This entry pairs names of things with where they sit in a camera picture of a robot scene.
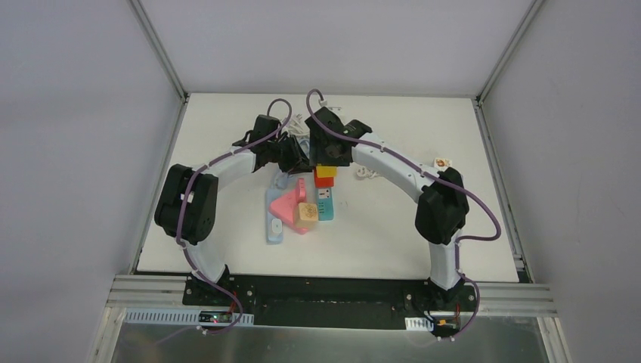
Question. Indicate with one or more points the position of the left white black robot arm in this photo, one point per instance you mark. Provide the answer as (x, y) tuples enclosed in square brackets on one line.
[(187, 205)]

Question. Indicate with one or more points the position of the red cube plug adapter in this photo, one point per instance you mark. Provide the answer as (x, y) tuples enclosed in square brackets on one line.
[(323, 182)]

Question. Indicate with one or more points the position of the white cube adapter with sticker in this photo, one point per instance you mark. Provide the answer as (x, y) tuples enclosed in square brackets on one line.
[(441, 164)]

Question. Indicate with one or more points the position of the beige wooden cube adapter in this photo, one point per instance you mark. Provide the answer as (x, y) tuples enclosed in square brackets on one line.
[(306, 215)]

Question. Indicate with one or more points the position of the yellow cube plug adapter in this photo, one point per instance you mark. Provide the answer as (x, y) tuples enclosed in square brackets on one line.
[(326, 171)]

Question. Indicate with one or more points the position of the light blue power strip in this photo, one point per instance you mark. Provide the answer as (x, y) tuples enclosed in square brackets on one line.
[(273, 225)]

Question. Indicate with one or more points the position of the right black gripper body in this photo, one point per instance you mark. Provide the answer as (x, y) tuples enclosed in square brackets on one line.
[(326, 154)]

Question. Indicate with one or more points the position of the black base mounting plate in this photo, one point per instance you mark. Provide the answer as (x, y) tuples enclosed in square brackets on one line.
[(352, 303)]

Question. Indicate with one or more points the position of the teal power strip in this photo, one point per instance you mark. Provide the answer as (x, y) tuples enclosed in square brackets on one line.
[(325, 204)]

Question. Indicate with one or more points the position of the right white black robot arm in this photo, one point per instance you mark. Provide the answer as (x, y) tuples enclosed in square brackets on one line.
[(441, 206)]

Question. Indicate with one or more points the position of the pink triangular plug adapter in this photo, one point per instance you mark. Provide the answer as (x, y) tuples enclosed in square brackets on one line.
[(284, 207)]

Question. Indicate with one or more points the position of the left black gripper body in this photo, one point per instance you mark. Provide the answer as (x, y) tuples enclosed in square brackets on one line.
[(291, 156)]

